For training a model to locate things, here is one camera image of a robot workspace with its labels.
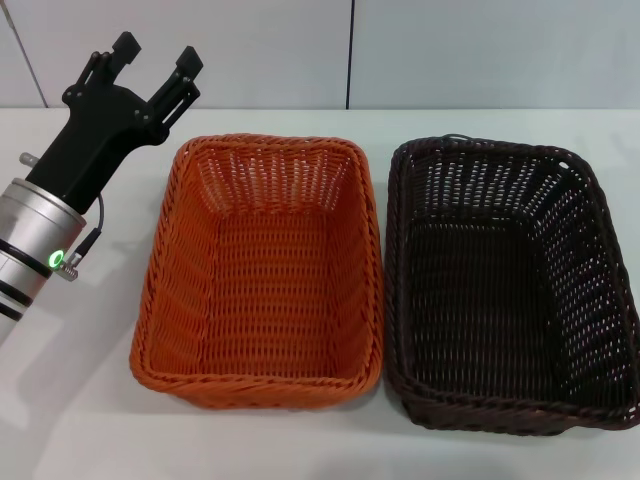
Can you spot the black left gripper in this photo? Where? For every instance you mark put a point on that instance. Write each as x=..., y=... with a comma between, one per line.
x=95, y=130

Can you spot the dark brown wicker basket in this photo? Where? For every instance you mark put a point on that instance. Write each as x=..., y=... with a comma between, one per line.
x=480, y=310

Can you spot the orange wicker basket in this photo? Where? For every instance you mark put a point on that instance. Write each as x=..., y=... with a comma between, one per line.
x=270, y=300

